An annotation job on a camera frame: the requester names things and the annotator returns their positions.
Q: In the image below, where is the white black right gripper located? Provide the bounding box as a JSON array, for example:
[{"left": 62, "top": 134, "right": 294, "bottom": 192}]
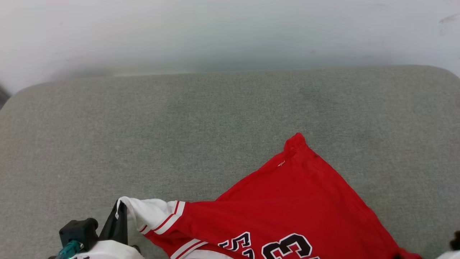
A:
[{"left": 394, "top": 250, "right": 460, "bottom": 259}]

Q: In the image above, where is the red white basketball jersey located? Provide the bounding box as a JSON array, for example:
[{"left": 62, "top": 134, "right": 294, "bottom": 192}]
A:
[{"left": 116, "top": 132, "right": 423, "bottom": 259}]

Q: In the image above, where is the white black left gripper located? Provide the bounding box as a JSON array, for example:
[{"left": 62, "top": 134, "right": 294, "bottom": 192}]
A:
[{"left": 70, "top": 202, "right": 144, "bottom": 259}]

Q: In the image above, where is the grey fabric sofa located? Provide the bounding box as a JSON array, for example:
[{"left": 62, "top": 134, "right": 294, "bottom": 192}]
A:
[{"left": 0, "top": 65, "right": 460, "bottom": 259}]

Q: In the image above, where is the teal cable connector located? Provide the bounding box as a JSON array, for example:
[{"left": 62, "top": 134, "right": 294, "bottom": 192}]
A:
[{"left": 56, "top": 240, "right": 85, "bottom": 259}]

